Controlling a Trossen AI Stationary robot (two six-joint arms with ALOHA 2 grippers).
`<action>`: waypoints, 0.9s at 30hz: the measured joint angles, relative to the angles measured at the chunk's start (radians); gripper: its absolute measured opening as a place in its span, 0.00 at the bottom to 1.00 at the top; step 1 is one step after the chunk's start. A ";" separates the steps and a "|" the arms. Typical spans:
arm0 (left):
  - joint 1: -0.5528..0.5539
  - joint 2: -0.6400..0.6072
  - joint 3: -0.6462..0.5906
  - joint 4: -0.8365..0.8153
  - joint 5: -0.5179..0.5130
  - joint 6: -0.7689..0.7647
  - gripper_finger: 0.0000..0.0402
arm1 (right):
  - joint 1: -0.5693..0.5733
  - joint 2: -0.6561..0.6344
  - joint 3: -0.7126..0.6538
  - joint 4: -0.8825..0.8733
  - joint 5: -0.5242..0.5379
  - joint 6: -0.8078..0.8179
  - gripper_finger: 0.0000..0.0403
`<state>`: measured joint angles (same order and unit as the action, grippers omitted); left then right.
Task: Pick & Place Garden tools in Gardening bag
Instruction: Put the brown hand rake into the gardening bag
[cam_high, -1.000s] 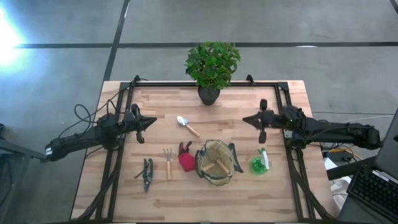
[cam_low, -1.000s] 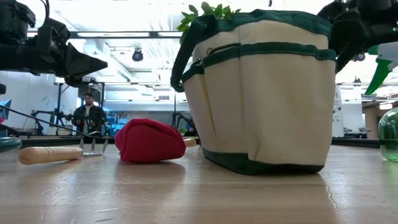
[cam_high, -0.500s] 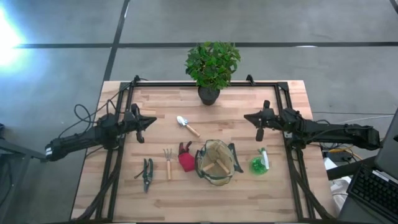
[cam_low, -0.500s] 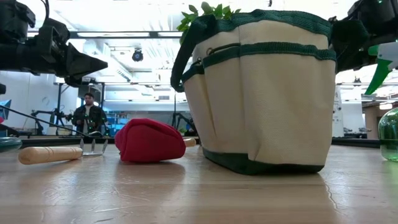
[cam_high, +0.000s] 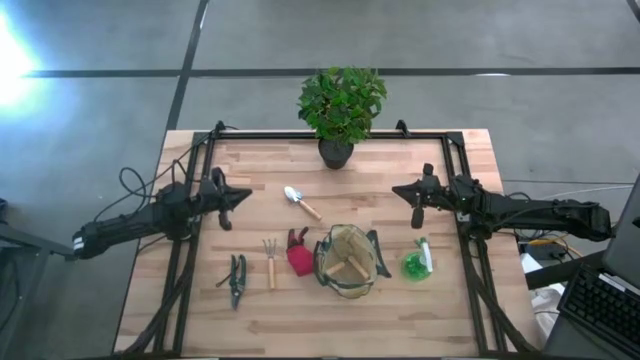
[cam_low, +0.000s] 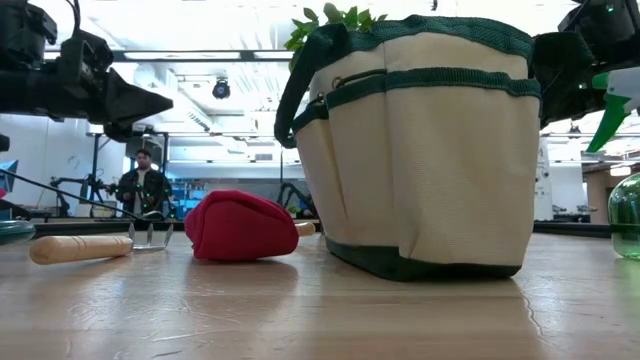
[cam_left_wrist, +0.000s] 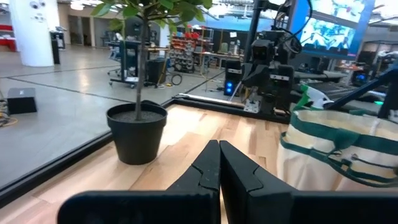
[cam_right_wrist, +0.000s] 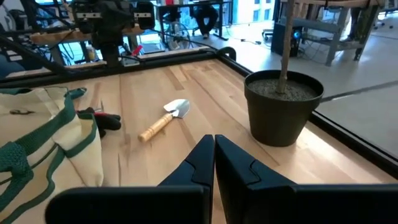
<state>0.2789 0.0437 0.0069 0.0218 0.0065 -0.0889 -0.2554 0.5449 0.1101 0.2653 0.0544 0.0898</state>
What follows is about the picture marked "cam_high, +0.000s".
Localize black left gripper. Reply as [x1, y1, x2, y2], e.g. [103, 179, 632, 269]
[199, 166, 253, 232]

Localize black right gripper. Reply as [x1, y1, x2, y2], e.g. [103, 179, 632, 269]
[391, 162, 454, 230]

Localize green spray bottle white nozzle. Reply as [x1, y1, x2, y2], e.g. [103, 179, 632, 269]
[401, 236, 434, 282]

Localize tan gardening bag green trim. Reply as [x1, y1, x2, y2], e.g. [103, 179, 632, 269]
[312, 223, 393, 300]

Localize green pruning shears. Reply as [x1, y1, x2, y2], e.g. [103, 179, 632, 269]
[215, 253, 248, 311]

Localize hand rake wooden handle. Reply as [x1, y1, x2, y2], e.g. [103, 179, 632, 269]
[262, 238, 278, 290]

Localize red gardening glove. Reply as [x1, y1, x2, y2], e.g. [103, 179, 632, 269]
[286, 226, 315, 278]

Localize white plastic bag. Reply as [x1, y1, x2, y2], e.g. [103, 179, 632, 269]
[528, 282, 566, 337]

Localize green potted plant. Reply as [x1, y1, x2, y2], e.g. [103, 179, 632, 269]
[297, 66, 389, 170]

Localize black power box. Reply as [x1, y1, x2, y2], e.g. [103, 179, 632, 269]
[518, 241, 569, 262]

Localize black metal bar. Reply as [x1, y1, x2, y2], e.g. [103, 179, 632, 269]
[524, 249, 609, 291]

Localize black metal stand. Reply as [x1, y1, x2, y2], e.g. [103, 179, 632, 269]
[0, 198, 76, 360]

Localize black laptop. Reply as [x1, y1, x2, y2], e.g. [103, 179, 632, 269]
[542, 174, 640, 359]

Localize wide silver trowel wooden handle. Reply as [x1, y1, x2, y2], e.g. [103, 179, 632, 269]
[283, 185, 324, 222]

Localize black metal table frame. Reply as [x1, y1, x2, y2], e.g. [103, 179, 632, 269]
[114, 119, 541, 359]

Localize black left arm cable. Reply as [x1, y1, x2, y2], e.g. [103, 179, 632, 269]
[93, 166, 201, 224]

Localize black cable bundle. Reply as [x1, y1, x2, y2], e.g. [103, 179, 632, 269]
[502, 182, 621, 244]

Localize yellow cable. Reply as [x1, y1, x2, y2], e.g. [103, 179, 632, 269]
[527, 222, 619, 259]

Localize white cable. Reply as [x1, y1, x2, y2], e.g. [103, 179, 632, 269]
[542, 184, 635, 201]

